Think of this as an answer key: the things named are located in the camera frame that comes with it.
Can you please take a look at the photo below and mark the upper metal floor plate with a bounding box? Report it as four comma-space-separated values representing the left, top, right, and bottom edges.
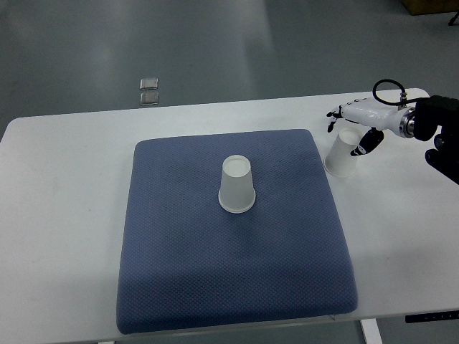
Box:
139, 77, 158, 90

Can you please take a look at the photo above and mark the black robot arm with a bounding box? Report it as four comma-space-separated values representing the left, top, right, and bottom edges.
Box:
414, 95, 458, 183

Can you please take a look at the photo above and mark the white table leg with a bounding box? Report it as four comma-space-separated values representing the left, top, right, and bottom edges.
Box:
360, 319, 383, 344

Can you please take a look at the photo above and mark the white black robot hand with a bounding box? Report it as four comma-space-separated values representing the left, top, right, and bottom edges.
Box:
326, 97, 415, 156

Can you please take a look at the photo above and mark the black tripod leg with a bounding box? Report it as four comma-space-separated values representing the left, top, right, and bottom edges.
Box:
448, 11, 459, 26

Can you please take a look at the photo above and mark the white paper cup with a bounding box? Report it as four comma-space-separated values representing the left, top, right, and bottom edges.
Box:
323, 128, 362, 178
218, 155, 256, 214

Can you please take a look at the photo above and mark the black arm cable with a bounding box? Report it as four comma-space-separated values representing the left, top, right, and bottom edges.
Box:
372, 79, 431, 108

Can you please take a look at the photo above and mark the black table control panel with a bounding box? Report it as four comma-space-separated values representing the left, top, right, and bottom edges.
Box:
404, 310, 458, 323

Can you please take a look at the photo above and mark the brown cardboard box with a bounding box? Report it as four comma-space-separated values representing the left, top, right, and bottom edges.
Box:
400, 0, 458, 16

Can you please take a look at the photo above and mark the blue fabric cushion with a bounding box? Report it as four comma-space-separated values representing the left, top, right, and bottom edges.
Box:
116, 129, 358, 334

